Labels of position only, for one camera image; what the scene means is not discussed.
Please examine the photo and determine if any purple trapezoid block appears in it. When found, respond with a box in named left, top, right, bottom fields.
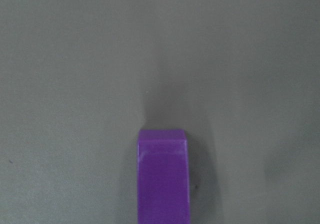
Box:
left=136, top=129, right=191, bottom=223

